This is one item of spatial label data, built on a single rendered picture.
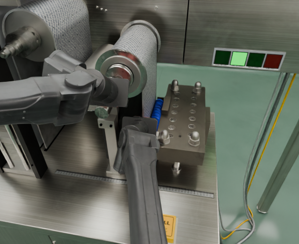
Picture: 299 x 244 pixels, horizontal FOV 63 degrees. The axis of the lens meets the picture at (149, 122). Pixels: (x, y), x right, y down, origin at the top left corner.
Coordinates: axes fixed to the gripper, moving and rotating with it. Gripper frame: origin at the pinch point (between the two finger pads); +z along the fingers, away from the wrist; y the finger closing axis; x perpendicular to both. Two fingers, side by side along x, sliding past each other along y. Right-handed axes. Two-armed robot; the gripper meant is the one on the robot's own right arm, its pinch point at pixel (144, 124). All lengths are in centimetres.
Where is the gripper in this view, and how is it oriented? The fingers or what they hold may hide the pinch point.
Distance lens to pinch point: 79.8
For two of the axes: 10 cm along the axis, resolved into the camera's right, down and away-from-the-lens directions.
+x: 0.9, -9.8, -1.6
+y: 9.8, 1.1, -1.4
